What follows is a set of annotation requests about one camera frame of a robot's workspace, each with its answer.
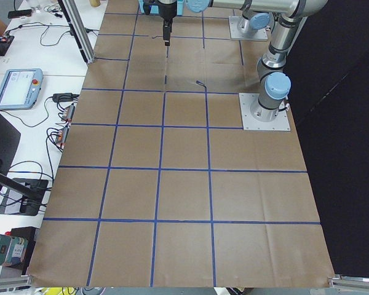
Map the light blue plastic bin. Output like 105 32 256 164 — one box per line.
137 0 185 16

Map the aluminium frame post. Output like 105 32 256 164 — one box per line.
58 0 95 64

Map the green box device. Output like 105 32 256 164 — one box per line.
0 234 28 266

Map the black power adapter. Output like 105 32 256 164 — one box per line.
52 93 74 103

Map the blue teach pendant tablet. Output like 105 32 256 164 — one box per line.
0 68 44 111

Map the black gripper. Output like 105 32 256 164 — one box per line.
143 0 177 47

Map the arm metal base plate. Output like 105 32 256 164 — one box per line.
228 16 268 41
239 93 291 132

